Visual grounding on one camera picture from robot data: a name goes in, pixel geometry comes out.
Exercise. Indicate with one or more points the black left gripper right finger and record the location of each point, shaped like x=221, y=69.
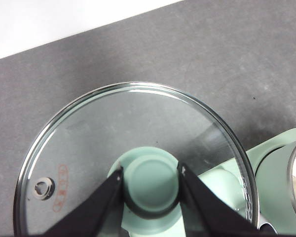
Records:
x=212, y=212

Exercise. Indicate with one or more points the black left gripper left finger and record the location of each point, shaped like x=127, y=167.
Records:
x=98, y=207

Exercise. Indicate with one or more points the glass pot lid green knob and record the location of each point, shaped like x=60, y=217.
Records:
x=150, y=182

